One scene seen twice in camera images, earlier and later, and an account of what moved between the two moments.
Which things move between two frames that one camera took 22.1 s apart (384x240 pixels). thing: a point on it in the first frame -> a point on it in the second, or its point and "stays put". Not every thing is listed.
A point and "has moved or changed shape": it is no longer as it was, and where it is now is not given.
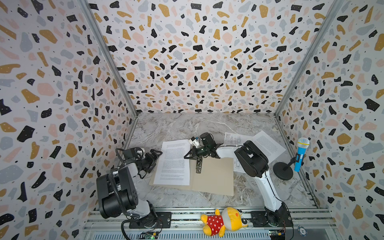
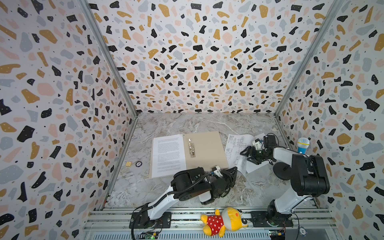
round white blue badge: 302,231 stays put
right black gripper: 197,151 -> 254,154
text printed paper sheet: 172,168 has moved or changed shape
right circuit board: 277,234 stays put
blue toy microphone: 303,143 stays put
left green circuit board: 148,235 stays put
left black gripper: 150,160 -> 226,175
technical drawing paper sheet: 234,139 stays put
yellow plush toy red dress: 230,218 stays put
